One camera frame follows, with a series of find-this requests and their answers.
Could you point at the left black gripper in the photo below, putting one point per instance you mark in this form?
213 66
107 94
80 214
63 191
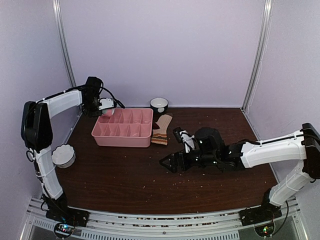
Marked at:
91 114

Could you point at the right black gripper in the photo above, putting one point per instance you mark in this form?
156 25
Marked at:
174 157

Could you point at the pink sock with teal patches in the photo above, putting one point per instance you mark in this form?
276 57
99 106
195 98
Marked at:
108 112

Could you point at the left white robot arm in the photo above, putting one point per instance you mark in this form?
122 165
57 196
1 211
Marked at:
37 134

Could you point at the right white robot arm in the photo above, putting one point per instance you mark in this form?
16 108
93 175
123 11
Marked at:
207 148

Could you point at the beige striped ribbed sock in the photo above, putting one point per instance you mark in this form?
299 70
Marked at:
159 130

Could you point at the pink divided organizer tray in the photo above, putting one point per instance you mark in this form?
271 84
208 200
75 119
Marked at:
129 127

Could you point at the white fluted bowl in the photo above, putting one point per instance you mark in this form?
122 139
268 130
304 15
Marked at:
64 156

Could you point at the black and white bowl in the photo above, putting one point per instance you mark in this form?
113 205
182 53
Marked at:
159 105

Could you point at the right round control board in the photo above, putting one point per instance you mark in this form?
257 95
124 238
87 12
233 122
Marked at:
265 230

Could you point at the round control board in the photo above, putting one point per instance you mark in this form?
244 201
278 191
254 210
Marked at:
265 230
63 230

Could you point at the left round control board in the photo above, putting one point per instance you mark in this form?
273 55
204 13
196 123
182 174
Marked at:
63 230

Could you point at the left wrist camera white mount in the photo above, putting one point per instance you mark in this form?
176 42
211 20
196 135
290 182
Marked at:
106 103

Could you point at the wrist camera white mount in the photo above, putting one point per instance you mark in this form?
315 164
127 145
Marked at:
183 137
106 103

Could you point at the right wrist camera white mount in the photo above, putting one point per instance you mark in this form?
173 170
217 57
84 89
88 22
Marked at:
183 137

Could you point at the aluminium front rail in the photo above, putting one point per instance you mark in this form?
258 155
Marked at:
219 225

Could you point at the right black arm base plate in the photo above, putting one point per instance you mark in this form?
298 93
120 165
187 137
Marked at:
256 215

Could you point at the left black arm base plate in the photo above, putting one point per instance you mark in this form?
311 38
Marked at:
71 216

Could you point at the right aluminium frame post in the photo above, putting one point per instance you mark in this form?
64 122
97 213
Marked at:
261 47

